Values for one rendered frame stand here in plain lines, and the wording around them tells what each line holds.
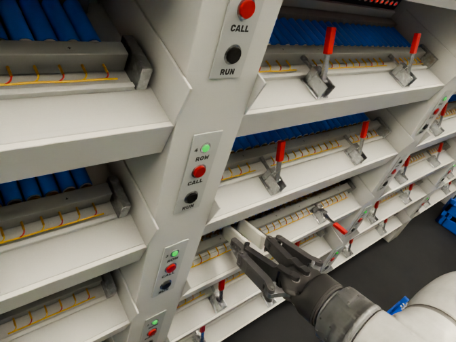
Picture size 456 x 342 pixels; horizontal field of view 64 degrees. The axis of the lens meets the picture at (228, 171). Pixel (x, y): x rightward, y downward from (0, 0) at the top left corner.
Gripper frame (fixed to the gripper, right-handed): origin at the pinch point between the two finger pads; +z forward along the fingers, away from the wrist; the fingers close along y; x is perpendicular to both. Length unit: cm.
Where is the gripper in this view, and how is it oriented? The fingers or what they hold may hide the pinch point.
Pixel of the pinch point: (243, 235)
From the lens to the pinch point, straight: 69.0
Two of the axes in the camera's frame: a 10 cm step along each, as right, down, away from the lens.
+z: -6.2, -4.2, 6.6
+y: -7.7, 1.9, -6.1
